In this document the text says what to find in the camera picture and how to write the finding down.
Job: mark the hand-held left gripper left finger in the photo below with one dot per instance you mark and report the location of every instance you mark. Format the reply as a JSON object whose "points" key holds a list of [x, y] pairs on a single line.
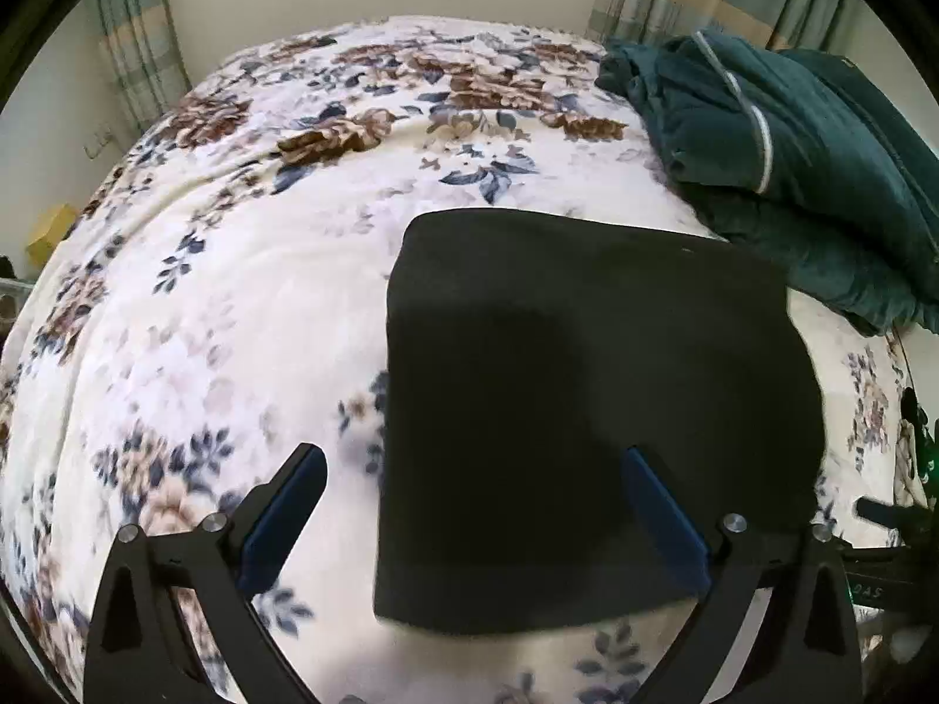
{"points": [[282, 524]]}

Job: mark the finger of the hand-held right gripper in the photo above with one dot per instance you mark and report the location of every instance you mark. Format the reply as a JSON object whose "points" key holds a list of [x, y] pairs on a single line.
{"points": [[880, 512]]}

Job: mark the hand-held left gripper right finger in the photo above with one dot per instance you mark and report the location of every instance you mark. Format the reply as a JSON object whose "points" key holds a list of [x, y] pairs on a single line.
{"points": [[664, 524]]}

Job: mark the dark striped sweater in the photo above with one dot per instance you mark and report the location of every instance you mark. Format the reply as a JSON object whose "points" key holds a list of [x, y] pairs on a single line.
{"points": [[587, 396]]}

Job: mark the dark green folded clothes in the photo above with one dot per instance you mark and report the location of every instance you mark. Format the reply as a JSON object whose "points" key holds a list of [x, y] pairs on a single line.
{"points": [[697, 125]]}

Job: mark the floral blanket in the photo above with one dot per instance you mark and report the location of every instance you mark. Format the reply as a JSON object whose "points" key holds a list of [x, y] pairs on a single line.
{"points": [[220, 293]]}

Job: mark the yellow box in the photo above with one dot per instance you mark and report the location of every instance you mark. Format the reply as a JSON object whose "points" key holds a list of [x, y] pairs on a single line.
{"points": [[53, 233]]}

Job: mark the teal pillow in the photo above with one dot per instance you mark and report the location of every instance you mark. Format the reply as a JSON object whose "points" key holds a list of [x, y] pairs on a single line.
{"points": [[858, 132]]}

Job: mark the wall socket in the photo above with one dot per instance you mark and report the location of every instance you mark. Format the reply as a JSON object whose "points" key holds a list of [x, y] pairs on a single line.
{"points": [[97, 143]]}

